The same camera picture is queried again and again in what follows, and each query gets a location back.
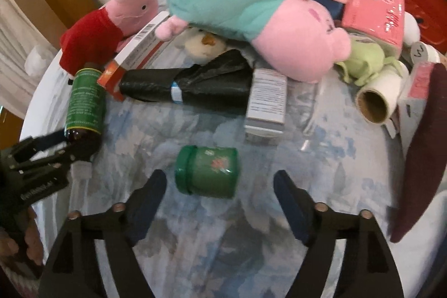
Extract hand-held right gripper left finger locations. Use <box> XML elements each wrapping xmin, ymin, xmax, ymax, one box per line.
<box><xmin>38</xmin><ymin>169</ymin><xmax>167</xmax><ymax>298</ymax></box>

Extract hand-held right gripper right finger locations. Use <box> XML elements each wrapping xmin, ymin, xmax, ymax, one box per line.
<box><xmin>273</xmin><ymin>170</ymin><xmax>406</xmax><ymax>298</ymax></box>

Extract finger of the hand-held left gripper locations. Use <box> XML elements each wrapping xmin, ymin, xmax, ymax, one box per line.
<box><xmin>10</xmin><ymin>144</ymin><xmax>77</xmax><ymax>177</ymax></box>
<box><xmin>17</xmin><ymin>130</ymin><xmax>70</xmax><ymax>159</ymax></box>

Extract brown bottle with green label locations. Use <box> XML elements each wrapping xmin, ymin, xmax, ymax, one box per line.
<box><xmin>65</xmin><ymin>62</ymin><xmax>106</xmax><ymax>162</ymax></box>

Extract green jar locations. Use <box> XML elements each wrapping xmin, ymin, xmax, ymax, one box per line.
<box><xmin>175</xmin><ymin>145</ymin><xmax>241</xmax><ymax>200</ymax></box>

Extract floral cloth covered desktop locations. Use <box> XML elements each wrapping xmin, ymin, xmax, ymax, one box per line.
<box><xmin>21</xmin><ymin>0</ymin><xmax>447</xmax><ymax>298</ymax></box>

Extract person's left hand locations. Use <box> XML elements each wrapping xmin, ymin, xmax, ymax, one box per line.
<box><xmin>0</xmin><ymin>205</ymin><xmax>44</xmax><ymax>267</ymax></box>

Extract white round object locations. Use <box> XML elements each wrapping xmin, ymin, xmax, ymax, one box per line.
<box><xmin>24</xmin><ymin>45</ymin><xmax>56</xmax><ymax>75</ymax></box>

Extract white curtain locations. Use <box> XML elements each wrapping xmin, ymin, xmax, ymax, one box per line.
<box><xmin>0</xmin><ymin>0</ymin><xmax>67</xmax><ymax>120</ymax></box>

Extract clear plastic bottle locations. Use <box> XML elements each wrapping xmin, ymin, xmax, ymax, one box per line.
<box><xmin>297</xmin><ymin>80</ymin><xmax>324</xmax><ymax>152</ymax></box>

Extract pig plush in red dress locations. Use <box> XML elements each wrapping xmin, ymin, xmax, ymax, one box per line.
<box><xmin>59</xmin><ymin>0</ymin><xmax>158</xmax><ymax>77</ymax></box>

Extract grey and white medicine box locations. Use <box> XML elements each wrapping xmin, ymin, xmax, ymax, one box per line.
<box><xmin>244</xmin><ymin>68</ymin><xmax>289</xmax><ymax>145</ymax></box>

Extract red and white box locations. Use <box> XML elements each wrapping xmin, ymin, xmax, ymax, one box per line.
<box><xmin>97</xmin><ymin>11</ymin><xmax>172</xmax><ymax>102</ymax></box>

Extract black garbage bag roll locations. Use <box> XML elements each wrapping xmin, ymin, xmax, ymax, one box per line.
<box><xmin>119</xmin><ymin>49</ymin><xmax>254</xmax><ymax>115</ymax></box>

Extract maroon cloth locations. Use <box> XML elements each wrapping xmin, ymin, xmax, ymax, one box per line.
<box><xmin>389</xmin><ymin>62</ymin><xmax>447</xmax><ymax>243</ymax></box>

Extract white paper roll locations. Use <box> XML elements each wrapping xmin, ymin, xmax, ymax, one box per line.
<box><xmin>355</xmin><ymin>69</ymin><xmax>409</xmax><ymax>125</ymax></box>

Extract green frog plush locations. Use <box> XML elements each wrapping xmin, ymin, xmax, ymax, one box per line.
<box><xmin>335</xmin><ymin>38</ymin><xmax>402</xmax><ymax>86</ymax></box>

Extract white box with red print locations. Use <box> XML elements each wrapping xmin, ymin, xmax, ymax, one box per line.
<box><xmin>386</xmin><ymin>61</ymin><xmax>437</xmax><ymax>154</ymax></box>

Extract white duck plush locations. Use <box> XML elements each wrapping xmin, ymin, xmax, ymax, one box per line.
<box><xmin>175</xmin><ymin>27</ymin><xmax>227</xmax><ymax>66</ymax></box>

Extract white plush toy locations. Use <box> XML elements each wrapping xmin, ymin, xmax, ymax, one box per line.
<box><xmin>401</xmin><ymin>12</ymin><xmax>442</xmax><ymax>65</ymax></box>

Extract pink tissue pack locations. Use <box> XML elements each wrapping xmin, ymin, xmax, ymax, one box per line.
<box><xmin>341</xmin><ymin>0</ymin><xmax>406</xmax><ymax>58</ymax></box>

